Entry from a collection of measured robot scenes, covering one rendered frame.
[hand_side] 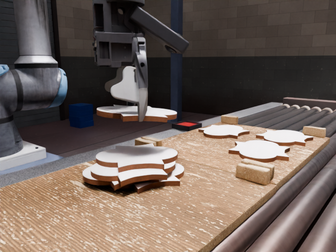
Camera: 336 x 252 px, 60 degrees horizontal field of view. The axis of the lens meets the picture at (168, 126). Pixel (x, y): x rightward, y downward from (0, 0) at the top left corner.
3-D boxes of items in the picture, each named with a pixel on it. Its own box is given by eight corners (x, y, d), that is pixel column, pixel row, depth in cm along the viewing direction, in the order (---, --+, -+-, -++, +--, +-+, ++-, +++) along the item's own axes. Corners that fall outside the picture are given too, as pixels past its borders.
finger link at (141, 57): (134, 95, 50) (128, 49, 52) (144, 95, 51) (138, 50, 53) (138, 84, 46) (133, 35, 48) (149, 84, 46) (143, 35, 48)
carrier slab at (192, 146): (136, 152, 73) (136, 146, 73) (220, 125, 104) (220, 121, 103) (276, 192, 51) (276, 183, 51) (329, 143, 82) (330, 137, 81)
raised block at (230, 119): (220, 122, 101) (220, 114, 100) (223, 122, 102) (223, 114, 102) (236, 125, 97) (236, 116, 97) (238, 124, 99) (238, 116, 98)
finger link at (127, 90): (112, 123, 47) (107, 71, 50) (147, 121, 49) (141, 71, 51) (114, 117, 45) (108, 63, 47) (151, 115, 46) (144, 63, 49)
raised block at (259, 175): (234, 177, 53) (235, 163, 52) (239, 174, 54) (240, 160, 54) (266, 186, 49) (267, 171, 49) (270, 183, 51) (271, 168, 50)
